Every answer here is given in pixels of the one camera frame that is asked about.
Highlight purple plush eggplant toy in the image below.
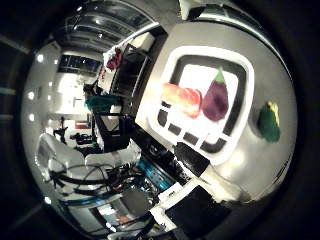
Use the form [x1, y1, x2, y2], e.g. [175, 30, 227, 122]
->
[202, 66, 230, 123]

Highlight person in teal shirt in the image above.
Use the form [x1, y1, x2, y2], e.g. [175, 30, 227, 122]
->
[83, 83, 121, 113]

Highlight black metal shelf rack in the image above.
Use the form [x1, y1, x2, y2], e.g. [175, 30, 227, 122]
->
[111, 44, 152, 98]

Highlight green and yellow plush toy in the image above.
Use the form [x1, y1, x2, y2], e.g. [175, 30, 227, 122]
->
[257, 100, 282, 144]

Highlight white plastic cover sheet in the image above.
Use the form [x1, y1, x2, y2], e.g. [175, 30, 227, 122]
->
[35, 133, 142, 178]

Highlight blue metal machine frame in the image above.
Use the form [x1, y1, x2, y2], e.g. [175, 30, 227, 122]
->
[138, 158, 175, 192]

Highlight red plush meat toy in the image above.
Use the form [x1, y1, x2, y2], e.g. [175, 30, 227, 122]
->
[162, 82, 204, 120]

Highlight black cable bundle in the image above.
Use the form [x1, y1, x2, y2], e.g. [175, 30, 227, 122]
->
[46, 161, 148, 201]

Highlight white rectangular tray container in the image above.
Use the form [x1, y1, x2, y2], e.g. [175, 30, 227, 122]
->
[134, 45, 256, 167]

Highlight red hanging object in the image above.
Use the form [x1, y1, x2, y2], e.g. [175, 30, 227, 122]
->
[106, 48, 124, 71]

